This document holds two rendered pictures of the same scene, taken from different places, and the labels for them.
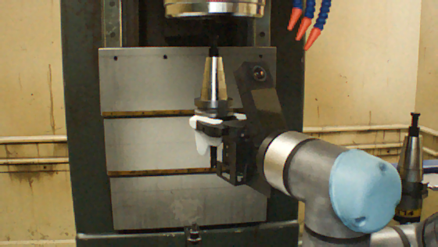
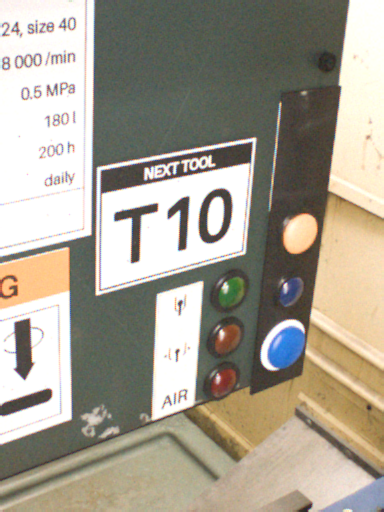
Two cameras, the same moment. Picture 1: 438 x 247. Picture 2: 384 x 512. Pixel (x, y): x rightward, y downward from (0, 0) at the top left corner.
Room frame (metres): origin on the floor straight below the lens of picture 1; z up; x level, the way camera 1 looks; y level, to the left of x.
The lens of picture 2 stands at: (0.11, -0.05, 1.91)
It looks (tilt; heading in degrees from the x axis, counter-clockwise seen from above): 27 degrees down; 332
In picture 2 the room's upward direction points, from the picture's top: 4 degrees clockwise
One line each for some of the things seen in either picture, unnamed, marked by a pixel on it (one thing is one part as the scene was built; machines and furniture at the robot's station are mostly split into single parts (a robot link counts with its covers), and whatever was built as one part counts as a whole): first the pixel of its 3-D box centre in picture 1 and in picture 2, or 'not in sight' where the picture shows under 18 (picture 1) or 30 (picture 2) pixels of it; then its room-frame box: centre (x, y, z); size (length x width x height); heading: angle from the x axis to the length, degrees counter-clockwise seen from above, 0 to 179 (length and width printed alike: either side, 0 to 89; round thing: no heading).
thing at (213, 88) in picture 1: (213, 77); not in sight; (0.65, 0.00, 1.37); 0.04 x 0.04 x 0.07
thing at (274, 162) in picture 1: (297, 162); not in sight; (0.46, -0.10, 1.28); 0.08 x 0.05 x 0.08; 119
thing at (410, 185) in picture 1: (407, 184); not in sight; (0.56, -0.30, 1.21); 0.06 x 0.06 x 0.03
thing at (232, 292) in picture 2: not in sight; (231, 291); (0.48, -0.27, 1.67); 0.02 x 0.01 x 0.02; 99
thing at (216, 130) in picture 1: (220, 128); not in sight; (0.57, -0.01, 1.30); 0.09 x 0.05 x 0.02; 42
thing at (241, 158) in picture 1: (257, 153); not in sight; (0.53, -0.06, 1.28); 0.12 x 0.08 x 0.09; 29
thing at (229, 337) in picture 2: not in sight; (227, 338); (0.48, -0.27, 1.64); 0.02 x 0.01 x 0.02; 99
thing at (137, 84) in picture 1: (189, 140); not in sight; (1.08, 0.07, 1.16); 0.48 x 0.05 x 0.51; 99
